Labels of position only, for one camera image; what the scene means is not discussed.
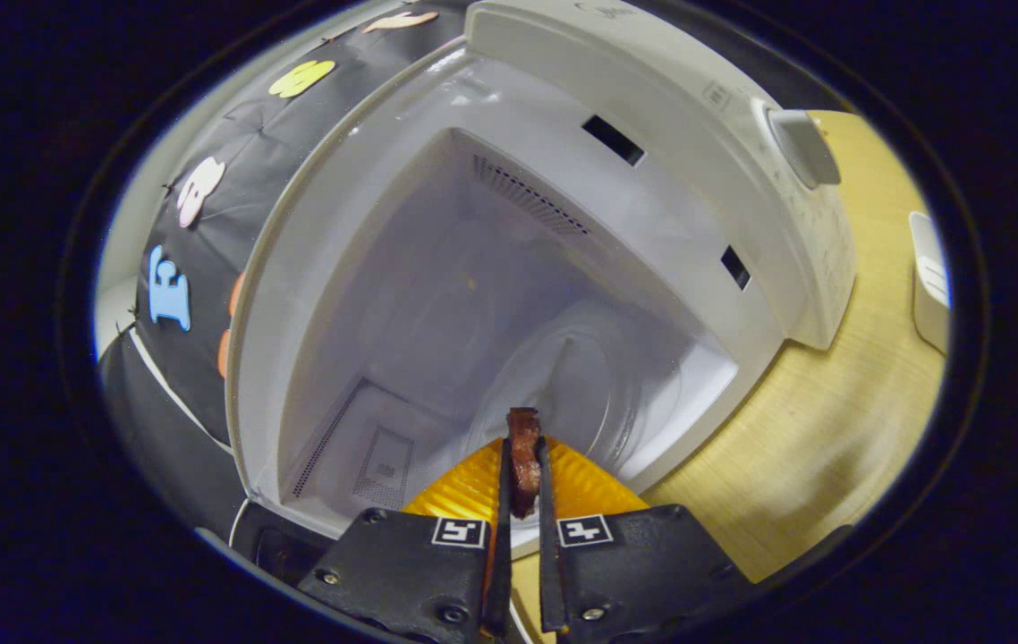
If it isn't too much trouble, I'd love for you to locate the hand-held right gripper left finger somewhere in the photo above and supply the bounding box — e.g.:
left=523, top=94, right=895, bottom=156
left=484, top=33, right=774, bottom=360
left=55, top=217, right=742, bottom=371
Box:
left=299, top=436, right=514, bottom=644

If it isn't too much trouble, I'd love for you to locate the white microwave oven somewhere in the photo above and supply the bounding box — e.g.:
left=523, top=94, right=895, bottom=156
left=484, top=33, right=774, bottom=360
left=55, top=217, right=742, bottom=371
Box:
left=225, top=0, right=859, bottom=591

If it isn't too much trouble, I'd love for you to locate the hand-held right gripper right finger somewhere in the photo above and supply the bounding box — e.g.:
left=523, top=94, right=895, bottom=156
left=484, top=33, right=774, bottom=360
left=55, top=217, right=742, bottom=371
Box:
left=534, top=436, right=756, bottom=644

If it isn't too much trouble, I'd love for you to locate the small white rectangular dish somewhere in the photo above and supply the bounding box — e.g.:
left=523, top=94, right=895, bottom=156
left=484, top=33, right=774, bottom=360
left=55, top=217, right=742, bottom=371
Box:
left=909, top=212, right=953, bottom=357

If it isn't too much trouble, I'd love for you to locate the black backdrop cloth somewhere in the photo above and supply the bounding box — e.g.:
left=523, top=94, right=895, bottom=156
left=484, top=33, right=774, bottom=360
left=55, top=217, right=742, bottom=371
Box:
left=98, top=7, right=474, bottom=542

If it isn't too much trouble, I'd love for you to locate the reddish-brown meat piece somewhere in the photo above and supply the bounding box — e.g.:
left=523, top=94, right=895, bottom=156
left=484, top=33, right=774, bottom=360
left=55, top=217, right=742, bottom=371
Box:
left=506, top=407, right=544, bottom=520

